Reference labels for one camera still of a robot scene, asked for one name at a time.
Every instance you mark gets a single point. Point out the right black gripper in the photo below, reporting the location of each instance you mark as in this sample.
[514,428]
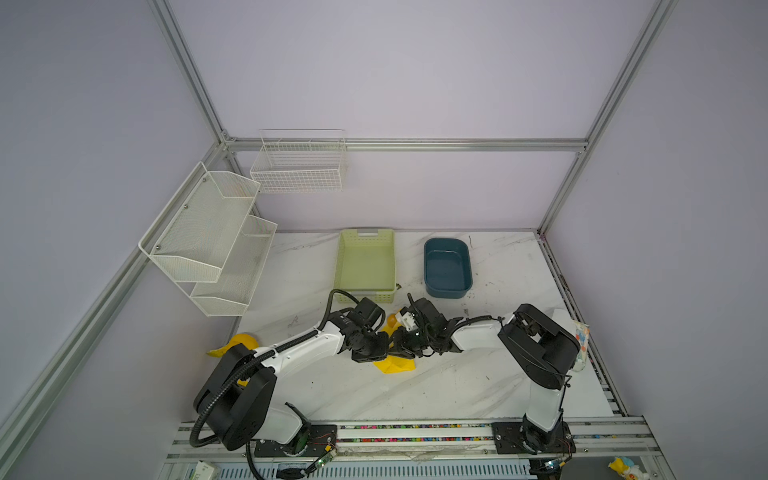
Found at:
[400,346]

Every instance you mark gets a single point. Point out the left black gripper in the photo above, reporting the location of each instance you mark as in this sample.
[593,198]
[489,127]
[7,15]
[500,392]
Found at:
[380,352]

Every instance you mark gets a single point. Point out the yellow paper napkin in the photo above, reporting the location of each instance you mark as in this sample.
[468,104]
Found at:
[392,364]

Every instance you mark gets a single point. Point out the light green plastic basket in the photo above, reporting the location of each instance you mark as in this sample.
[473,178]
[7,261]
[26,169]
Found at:
[366,264]

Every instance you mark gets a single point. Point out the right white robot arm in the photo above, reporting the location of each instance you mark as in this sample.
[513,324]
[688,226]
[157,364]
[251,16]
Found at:
[544,351]

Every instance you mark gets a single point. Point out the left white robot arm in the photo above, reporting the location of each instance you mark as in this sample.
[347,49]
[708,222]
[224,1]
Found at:
[235,404]

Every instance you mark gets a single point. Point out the teal plastic tray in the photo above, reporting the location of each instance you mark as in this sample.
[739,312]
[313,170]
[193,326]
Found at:
[447,268]

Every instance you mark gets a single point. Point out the yellow banana toy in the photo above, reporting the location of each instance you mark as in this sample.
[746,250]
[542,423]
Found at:
[237,343]

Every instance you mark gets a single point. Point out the colourful small carton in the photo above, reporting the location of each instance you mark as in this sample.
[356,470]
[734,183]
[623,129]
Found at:
[582,334]

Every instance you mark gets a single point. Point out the white two-tier mesh shelf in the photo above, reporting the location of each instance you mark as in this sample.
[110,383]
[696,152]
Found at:
[210,243]

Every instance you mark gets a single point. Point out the small yellow toy figure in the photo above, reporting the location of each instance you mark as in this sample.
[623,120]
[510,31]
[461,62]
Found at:
[627,469]

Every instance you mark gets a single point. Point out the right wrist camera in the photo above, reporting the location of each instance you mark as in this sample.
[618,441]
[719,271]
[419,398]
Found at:
[407,320]

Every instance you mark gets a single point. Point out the white wire wall basket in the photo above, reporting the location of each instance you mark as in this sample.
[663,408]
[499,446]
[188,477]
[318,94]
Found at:
[300,161]

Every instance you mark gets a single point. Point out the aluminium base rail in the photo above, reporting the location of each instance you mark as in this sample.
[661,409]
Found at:
[428,449]

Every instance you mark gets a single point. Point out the aluminium cage frame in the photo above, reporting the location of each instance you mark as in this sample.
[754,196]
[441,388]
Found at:
[25,422]

